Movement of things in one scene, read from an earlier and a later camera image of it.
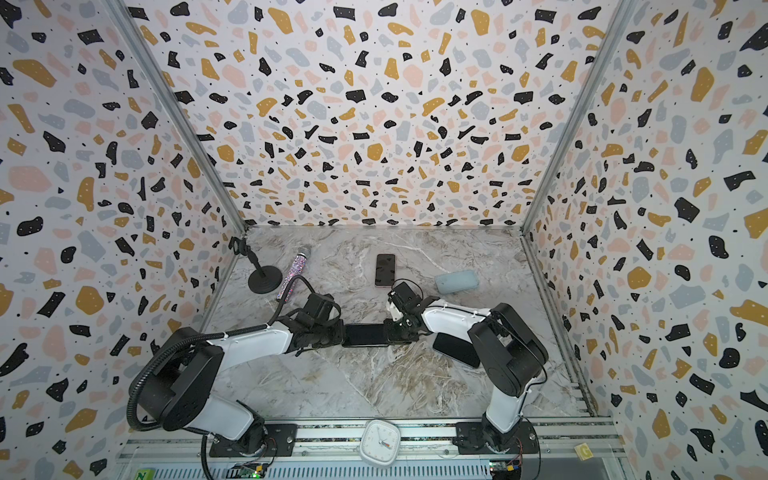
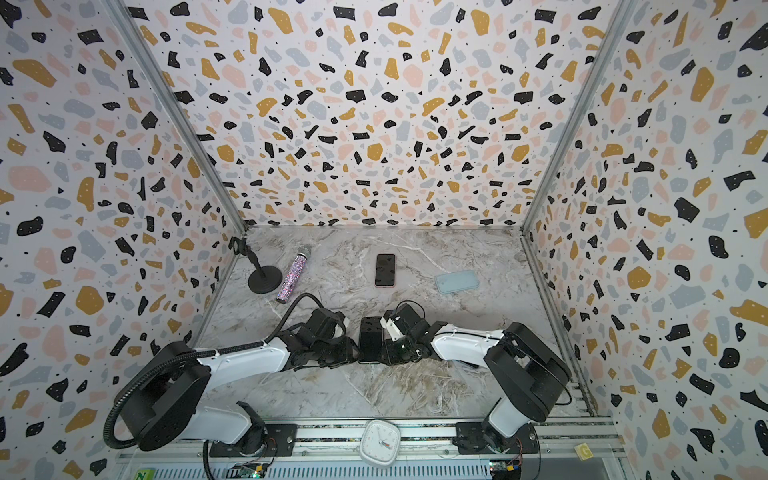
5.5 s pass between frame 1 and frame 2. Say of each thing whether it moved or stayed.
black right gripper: moved
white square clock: stayed
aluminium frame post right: stayed
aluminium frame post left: stayed
